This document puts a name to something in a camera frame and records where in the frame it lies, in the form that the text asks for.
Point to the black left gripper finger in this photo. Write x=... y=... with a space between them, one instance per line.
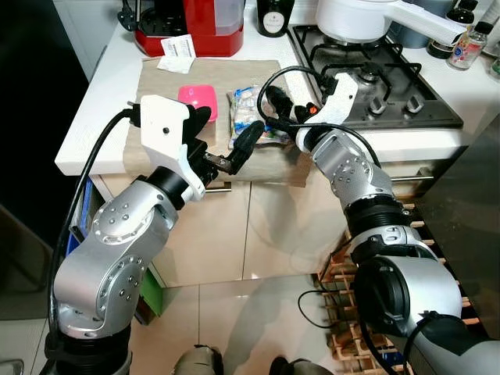
x=199 y=121
x=248 y=143

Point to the robot leg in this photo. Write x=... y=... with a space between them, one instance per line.
x=293 y=367
x=199 y=363

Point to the red coffee machine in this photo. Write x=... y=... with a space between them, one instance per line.
x=203 y=19

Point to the beige kitchen cabinet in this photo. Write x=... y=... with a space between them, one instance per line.
x=211 y=234

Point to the dark sauce bottle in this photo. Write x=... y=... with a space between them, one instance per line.
x=441 y=48

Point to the green plastic board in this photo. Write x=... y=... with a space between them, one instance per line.
x=152 y=293

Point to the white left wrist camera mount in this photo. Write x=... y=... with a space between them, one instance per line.
x=166 y=125

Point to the dark bottle round label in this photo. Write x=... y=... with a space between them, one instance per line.
x=275 y=22

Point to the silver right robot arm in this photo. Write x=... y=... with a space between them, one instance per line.
x=406 y=297

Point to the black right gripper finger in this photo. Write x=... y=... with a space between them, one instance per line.
x=279 y=101

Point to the white paper card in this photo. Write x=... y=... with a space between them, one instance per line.
x=178 y=47

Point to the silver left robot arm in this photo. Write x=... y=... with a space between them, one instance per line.
x=117 y=258

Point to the black gas hob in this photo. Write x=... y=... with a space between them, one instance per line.
x=398 y=94

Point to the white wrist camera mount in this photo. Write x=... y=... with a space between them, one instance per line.
x=340 y=98
x=166 y=125

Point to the robot right leg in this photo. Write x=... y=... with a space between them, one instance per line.
x=293 y=367

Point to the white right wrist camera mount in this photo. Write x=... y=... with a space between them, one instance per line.
x=340 y=98

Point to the clear plastic food bag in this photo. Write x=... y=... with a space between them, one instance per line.
x=246 y=109

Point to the robot left leg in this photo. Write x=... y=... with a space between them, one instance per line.
x=199 y=363

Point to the pink plastic container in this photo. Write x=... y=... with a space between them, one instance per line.
x=197 y=98

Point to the white sachet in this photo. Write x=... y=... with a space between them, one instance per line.
x=173 y=66

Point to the small bottle colourful label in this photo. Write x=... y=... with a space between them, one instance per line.
x=467 y=51

